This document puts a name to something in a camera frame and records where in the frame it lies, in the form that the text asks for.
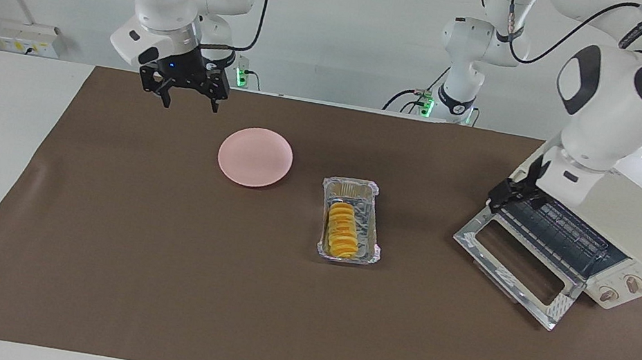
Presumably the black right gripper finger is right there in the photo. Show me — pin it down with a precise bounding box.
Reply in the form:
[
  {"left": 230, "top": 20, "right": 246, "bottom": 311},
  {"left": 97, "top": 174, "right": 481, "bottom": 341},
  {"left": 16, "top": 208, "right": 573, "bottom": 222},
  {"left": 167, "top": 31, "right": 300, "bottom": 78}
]
[
  {"left": 154, "top": 77, "right": 177, "bottom": 111},
  {"left": 208, "top": 85, "right": 225, "bottom": 115}
]

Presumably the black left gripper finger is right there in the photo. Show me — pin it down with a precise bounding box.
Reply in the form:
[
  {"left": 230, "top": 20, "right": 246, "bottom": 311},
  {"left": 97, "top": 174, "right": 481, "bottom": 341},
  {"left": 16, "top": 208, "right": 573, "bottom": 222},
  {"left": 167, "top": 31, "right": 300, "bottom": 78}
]
[{"left": 485, "top": 175, "right": 521, "bottom": 217}]

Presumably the aluminium foil tray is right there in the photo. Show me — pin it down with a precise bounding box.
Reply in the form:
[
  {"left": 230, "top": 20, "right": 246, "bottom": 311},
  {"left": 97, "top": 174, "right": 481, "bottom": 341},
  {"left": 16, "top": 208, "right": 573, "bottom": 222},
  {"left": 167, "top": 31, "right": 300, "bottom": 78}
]
[{"left": 310, "top": 173, "right": 394, "bottom": 270}]

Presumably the golden braided bread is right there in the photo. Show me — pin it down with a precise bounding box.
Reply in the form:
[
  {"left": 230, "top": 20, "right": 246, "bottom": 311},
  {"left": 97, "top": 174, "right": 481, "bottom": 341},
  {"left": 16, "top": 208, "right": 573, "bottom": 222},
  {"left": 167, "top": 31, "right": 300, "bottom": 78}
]
[{"left": 321, "top": 200, "right": 367, "bottom": 261}]

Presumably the glass oven door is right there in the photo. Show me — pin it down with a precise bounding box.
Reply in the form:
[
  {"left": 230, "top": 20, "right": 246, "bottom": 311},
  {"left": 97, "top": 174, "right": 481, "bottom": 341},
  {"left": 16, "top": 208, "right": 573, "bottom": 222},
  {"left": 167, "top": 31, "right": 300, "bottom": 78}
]
[{"left": 440, "top": 202, "right": 596, "bottom": 336}]

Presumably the white toaster oven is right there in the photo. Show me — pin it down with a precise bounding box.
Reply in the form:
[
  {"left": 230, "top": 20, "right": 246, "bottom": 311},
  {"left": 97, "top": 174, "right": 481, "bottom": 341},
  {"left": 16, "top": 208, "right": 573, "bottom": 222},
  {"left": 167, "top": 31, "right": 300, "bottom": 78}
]
[{"left": 474, "top": 134, "right": 642, "bottom": 317}]

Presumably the pink round plate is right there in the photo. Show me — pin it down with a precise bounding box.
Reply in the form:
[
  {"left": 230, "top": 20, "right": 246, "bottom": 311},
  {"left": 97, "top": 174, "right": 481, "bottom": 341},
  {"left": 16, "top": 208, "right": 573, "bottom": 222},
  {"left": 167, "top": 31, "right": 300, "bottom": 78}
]
[{"left": 213, "top": 121, "right": 298, "bottom": 194}]

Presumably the brown paper table mat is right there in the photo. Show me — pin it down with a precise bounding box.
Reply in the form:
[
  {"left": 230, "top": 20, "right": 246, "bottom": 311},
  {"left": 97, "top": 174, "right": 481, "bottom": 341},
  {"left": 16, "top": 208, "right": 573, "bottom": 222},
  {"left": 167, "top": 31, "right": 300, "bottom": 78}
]
[{"left": 0, "top": 48, "right": 642, "bottom": 360}]

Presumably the metal oven wire rack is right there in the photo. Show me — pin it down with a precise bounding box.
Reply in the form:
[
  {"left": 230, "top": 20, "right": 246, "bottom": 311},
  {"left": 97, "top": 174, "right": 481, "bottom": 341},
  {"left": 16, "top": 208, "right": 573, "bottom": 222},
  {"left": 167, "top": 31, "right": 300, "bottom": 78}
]
[{"left": 488, "top": 187, "right": 625, "bottom": 286}]

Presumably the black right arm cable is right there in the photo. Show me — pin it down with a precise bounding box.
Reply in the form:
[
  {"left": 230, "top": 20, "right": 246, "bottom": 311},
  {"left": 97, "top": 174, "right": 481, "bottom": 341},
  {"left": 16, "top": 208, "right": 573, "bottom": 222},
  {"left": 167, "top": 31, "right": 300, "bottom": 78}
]
[{"left": 199, "top": 0, "right": 270, "bottom": 60}]

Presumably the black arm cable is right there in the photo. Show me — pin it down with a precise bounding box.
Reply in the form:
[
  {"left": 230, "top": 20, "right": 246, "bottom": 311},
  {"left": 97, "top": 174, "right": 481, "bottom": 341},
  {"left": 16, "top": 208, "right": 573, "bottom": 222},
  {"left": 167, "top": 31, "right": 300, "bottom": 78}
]
[
  {"left": 199, "top": 0, "right": 270, "bottom": 60},
  {"left": 500, "top": 0, "right": 642, "bottom": 84}
]

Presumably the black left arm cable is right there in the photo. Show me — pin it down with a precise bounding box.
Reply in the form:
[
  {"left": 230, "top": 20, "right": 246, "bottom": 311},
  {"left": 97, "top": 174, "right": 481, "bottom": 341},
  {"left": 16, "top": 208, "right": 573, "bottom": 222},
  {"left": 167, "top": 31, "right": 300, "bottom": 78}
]
[{"left": 500, "top": 0, "right": 642, "bottom": 84}]

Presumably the black left base cable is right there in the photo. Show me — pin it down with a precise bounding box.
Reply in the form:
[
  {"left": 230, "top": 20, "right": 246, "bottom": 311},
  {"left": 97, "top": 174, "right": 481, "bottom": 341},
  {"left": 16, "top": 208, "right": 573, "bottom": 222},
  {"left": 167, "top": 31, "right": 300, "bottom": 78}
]
[{"left": 381, "top": 57, "right": 452, "bottom": 122}]

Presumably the white wall socket box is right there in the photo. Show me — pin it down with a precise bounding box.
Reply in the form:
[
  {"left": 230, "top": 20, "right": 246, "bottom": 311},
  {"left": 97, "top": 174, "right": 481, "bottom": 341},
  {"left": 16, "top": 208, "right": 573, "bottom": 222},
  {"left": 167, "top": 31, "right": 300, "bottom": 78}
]
[{"left": 0, "top": 18, "right": 64, "bottom": 60}]

